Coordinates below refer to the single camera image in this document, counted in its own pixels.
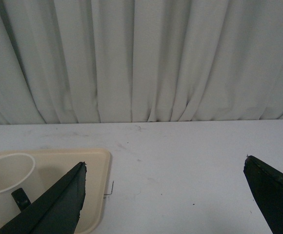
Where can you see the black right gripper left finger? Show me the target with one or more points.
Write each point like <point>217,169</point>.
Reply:
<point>57,211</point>

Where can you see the cream square plastic plate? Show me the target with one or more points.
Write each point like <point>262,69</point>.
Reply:
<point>52,164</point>

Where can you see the white mug with black handle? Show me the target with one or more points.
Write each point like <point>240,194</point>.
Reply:
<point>17,170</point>

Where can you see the white pleated curtain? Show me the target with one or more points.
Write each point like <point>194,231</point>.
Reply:
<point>96,61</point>

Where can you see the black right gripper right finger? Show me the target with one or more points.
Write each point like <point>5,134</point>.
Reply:
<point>266,185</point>

